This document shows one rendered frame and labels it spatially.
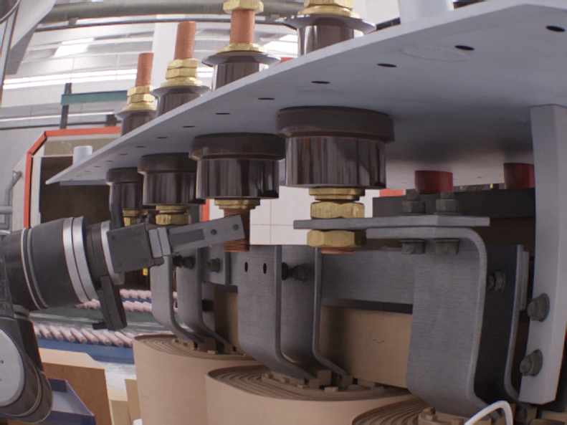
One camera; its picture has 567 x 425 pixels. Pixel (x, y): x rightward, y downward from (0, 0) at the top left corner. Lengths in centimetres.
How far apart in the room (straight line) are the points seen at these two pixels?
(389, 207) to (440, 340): 85
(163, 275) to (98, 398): 84
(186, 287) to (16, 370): 69
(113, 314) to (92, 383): 118
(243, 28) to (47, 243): 35
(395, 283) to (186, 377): 56
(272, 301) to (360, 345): 11
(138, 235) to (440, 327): 45
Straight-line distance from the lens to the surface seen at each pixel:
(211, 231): 115
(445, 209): 72
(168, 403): 150
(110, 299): 116
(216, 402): 122
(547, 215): 74
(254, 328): 118
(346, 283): 108
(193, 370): 145
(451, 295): 76
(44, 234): 117
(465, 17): 43
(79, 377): 233
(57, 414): 170
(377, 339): 110
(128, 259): 112
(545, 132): 74
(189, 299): 159
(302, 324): 117
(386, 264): 99
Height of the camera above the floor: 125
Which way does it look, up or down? 1 degrees up
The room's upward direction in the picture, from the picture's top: straight up
